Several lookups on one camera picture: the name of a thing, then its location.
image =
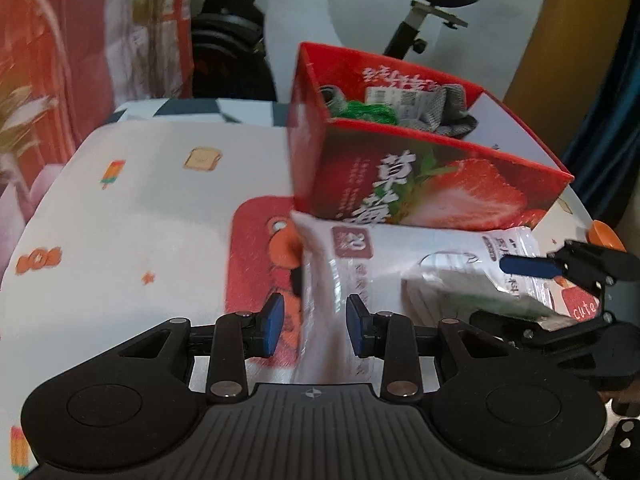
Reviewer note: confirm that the wooden door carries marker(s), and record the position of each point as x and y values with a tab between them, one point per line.
575	35

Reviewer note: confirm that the orange round object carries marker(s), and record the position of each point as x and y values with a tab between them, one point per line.
602	232

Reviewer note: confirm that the black exercise bike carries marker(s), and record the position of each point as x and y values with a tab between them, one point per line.
225	45

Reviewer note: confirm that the green fuzzy cloth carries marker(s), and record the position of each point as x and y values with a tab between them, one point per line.
367	112

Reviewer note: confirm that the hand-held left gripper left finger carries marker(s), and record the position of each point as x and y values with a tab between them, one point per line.
274	321

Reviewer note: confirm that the dark blue curtain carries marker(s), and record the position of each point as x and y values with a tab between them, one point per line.
615	160

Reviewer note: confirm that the red strawberry print box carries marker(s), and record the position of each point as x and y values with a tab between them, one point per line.
360	180

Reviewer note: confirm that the clear plastic pouch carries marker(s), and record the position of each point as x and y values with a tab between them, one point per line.
450	296

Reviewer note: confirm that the printed plant wall cloth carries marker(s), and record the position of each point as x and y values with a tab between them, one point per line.
75	60

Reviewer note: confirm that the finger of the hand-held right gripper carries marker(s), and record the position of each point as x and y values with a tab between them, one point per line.
530	266
530	334

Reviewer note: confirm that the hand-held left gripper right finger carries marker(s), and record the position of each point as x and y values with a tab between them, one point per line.
356	329

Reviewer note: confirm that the white plastic packet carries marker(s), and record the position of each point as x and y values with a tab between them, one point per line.
400	255

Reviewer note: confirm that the grey knitted cloth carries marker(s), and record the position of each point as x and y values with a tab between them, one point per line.
440	107

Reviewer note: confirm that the white board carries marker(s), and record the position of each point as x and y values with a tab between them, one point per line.
295	35

